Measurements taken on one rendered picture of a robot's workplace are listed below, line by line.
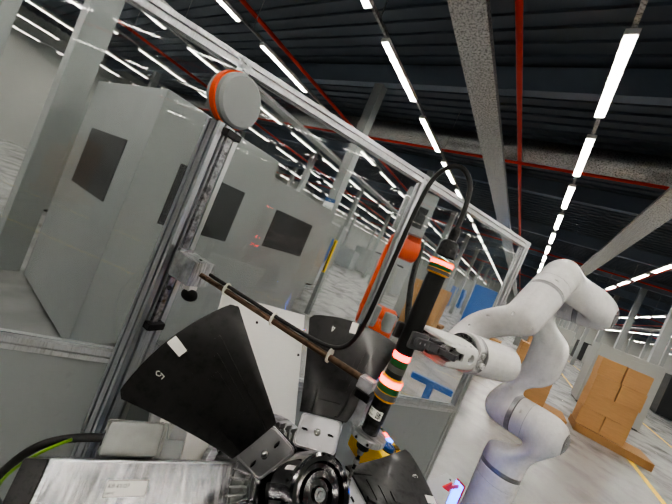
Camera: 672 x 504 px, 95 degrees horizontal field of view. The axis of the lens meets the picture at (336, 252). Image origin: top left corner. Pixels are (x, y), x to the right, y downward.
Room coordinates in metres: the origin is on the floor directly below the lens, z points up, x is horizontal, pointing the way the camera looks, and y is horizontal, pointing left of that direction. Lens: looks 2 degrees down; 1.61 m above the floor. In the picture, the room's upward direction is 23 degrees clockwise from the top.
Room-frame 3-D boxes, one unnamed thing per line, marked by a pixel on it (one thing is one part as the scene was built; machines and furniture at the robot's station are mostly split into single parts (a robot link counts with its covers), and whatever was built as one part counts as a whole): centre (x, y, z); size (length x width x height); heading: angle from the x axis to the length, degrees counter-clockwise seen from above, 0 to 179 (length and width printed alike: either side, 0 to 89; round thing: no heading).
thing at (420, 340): (0.56, -0.22, 1.50); 0.07 x 0.03 x 0.03; 118
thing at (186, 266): (0.87, 0.36, 1.38); 0.10 x 0.07 x 0.08; 62
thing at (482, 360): (0.66, -0.34, 1.50); 0.09 x 0.03 x 0.08; 28
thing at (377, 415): (0.58, -0.19, 1.50); 0.04 x 0.04 x 0.46
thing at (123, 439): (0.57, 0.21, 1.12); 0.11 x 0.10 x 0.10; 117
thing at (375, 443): (0.58, -0.18, 1.34); 0.09 x 0.07 x 0.10; 62
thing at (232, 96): (0.91, 0.45, 1.88); 0.17 x 0.15 x 0.16; 117
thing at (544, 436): (0.95, -0.77, 1.27); 0.19 x 0.12 x 0.24; 39
